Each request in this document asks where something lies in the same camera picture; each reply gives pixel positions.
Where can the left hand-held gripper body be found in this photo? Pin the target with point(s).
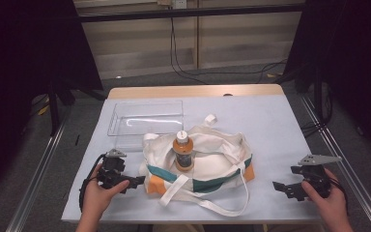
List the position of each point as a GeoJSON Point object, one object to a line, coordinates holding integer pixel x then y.
{"type": "Point", "coordinates": [108, 179]}

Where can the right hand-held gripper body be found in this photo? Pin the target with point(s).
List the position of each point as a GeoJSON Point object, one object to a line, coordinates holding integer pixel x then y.
{"type": "Point", "coordinates": [319, 175]}

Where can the orange drink bottle white cap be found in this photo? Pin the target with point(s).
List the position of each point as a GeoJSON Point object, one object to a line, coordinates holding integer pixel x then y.
{"type": "Point", "coordinates": [183, 153]}

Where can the white tote bag orange green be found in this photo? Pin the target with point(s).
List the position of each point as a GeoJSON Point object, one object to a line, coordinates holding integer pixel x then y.
{"type": "Point", "coordinates": [212, 161]}

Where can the person's left hand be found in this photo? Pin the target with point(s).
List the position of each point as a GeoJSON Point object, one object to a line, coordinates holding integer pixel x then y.
{"type": "Point", "coordinates": [93, 199]}

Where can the person's right hand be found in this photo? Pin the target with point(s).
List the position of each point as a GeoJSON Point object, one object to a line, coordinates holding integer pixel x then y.
{"type": "Point", "coordinates": [333, 203]}

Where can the clear plastic box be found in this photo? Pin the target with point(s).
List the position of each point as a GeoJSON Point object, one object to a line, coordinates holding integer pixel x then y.
{"type": "Point", "coordinates": [145, 117]}

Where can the black stand leg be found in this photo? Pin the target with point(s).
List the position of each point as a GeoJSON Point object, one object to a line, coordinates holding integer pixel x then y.
{"type": "Point", "coordinates": [53, 109]}
{"type": "Point", "coordinates": [319, 96]}

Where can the black curtain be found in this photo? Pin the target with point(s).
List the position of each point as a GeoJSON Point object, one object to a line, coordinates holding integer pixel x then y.
{"type": "Point", "coordinates": [29, 64]}
{"type": "Point", "coordinates": [351, 64]}

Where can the black horizontal bar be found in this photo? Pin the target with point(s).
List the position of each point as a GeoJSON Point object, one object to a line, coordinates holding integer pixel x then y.
{"type": "Point", "coordinates": [190, 12]}

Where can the metal floor rail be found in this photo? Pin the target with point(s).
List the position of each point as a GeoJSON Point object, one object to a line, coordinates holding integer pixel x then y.
{"type": "Point", "coordinates": [351, 167]}
{"type": "Point", "coordinates": [35, 180]}

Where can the white wall socket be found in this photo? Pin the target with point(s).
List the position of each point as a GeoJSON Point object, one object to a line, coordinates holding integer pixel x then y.
{"type": "Point", "coordinates": [179, 4]}

